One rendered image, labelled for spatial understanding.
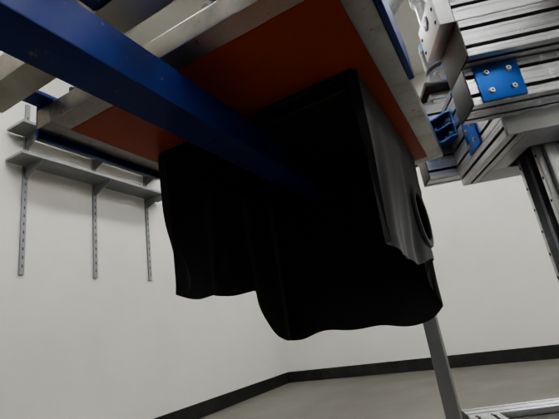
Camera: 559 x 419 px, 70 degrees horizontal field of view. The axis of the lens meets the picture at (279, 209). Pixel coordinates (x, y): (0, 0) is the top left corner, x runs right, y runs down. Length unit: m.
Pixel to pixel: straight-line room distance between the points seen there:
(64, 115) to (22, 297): 2.01
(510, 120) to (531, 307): 3.27
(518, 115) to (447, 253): 3.27
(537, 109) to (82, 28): 0.92
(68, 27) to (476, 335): 4.07
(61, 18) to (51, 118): 0.33
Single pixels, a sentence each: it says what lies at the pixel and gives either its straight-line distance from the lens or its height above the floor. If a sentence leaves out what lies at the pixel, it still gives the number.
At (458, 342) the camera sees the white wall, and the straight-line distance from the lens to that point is 4.27.
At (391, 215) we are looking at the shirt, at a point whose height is 0.71.
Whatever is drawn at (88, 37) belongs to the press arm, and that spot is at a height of 0.88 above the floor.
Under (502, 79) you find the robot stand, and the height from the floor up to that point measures 0.99.
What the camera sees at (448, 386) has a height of 0.33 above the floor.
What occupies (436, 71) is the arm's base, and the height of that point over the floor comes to 1.33.
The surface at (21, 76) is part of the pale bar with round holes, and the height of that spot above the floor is 0.99.
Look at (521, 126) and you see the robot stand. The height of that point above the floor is 0.91.
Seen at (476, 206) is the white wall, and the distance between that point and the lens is 4.31.
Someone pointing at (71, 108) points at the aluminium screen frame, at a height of 0.95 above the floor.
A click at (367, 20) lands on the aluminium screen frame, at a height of 0.95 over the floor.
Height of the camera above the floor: 0.56
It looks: 17 degrees up
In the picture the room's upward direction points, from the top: 9 degrees counter-clockwise
